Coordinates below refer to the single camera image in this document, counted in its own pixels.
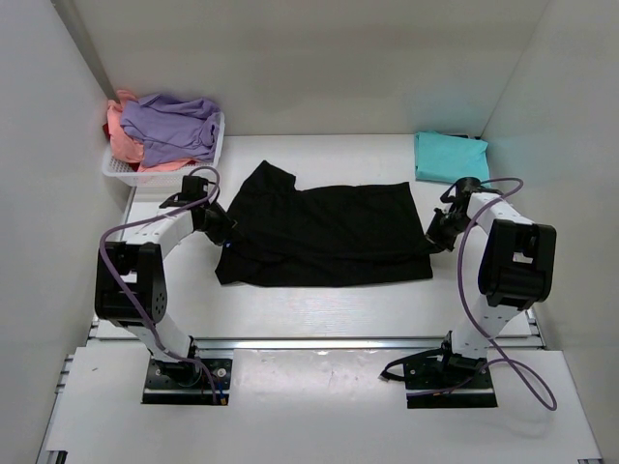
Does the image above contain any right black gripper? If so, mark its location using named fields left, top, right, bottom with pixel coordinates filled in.
left=415, top=208, right=479, bottom=256

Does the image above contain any black t shirt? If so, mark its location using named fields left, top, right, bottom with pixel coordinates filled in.
left=216, top=161, right=433, bottom=287

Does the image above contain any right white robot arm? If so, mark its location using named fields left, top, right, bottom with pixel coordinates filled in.
left=404, top=177, right=556, bottom=393

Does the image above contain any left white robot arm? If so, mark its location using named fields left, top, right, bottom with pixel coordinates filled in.
left=95, top=171, right=236, bottom=386

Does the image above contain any folded teal t shirt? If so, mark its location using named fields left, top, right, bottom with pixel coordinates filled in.
left=414, top=131, right=489, bottom=185

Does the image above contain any purple t shirt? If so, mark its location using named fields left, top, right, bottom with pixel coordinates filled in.
left=120, top=94, right=223, bottom=169

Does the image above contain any white plastic laundry basket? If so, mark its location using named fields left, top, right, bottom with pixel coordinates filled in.
left=101, top=112, right=225, bottom=188

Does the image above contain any salmon pink t shirt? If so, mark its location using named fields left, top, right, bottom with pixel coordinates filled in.
left=104, top=90, right=195, bottom=172

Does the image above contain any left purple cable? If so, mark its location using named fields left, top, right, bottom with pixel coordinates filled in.
left=98, top=166, right=228, bottom=405

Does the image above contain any purple cable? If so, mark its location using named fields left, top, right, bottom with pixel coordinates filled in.
left=405, top=177, right=558, bottom=412
left=98, top=166, right=228, bottom=405

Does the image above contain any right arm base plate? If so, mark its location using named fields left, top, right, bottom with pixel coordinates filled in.
left=379, top=348, right=498, bottom=410

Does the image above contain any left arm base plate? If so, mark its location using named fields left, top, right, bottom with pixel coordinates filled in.
left=141, top=347, right=233, bottom=406

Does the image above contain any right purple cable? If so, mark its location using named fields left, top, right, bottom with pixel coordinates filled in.
left=405, top=177, right=558, bottom=412

